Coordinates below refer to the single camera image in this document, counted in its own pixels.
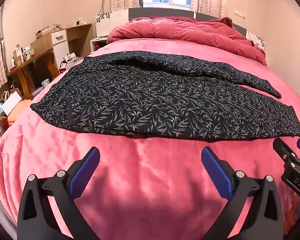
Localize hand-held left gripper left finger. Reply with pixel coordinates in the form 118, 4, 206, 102
17, 146, 100, 240

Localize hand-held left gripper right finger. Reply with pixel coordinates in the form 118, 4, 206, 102
201, 146, 284, 240

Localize black leaf print pants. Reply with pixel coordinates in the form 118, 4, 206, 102
30, 51, 300, 143

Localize pink fleece blanket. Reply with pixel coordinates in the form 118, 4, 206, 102
0, 38, 300, 240

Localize grey mattress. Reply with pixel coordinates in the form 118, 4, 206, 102
0, 182, 17, 233

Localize brown cardboard box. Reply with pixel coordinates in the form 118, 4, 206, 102
0, 111, 10, 128

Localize white box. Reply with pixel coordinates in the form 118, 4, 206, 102
1, 91, 22, 117

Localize white floral headboard panel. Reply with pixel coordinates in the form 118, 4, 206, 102
245, 30, 265, 48
95, 11, 129, 38

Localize white nightstand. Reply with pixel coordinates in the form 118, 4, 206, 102
90, 37, 108, 53

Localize light desk with white drawers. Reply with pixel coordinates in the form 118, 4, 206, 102
30, 23, 93, 68

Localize red duvet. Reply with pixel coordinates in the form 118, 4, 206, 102
106, 16, 268, 67

